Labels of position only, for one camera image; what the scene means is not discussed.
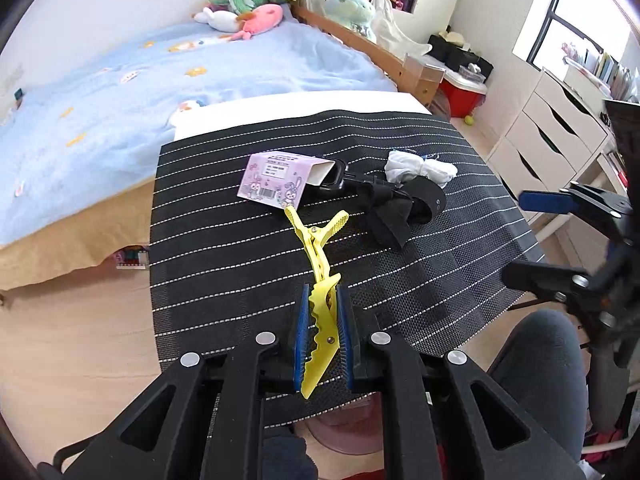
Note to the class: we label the clear plastic box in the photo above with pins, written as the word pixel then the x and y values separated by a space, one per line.
pixel 422 67

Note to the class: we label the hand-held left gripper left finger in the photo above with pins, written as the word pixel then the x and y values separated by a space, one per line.
pixel 300 330

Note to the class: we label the small dark device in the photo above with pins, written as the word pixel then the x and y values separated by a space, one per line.
pixel 18 95

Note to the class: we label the white drawer cabinet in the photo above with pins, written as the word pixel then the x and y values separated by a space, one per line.
pixel 540 130

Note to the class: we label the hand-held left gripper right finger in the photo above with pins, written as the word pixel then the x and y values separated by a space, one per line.
pixel 346 330

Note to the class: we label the black fabric bag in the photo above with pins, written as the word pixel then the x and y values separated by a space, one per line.
pixel 457 55

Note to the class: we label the pink whale plush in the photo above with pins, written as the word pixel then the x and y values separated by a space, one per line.
pixel 262 20

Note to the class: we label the red storage box white lid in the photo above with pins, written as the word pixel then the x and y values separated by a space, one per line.
pixel 462 97

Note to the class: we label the purple printed packaging card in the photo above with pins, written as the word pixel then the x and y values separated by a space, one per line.
pixel 270 180

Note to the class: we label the red cloth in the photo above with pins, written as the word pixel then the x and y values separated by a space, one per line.
pixel 362 476

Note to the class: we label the white rabbit plush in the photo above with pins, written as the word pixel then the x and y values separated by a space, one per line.
pixel 217 20

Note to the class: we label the bed with blue blanket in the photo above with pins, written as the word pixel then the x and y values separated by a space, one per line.
pixel 100 110
pixel 350 35

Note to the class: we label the row of books and papers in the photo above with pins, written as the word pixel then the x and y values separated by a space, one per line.
pixel 605 67

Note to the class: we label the window with dark frame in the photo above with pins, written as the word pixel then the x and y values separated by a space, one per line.
pixel 585 5

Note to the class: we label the yellow plastic hair clip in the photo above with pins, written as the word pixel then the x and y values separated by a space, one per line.
pixel 319 260

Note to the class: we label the mint green plush animal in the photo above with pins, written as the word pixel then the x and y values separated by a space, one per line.
pixel 350 12

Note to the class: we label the white tissue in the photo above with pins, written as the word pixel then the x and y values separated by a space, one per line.
pixel 405 165

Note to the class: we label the beige bed skirt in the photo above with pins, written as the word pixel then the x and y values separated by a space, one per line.
pixel 65 255

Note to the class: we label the black striped woven mat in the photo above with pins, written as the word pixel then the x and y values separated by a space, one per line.
pixel 225 240

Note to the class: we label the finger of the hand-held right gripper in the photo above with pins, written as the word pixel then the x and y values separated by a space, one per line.
pixel 545 201
pixel 545 277

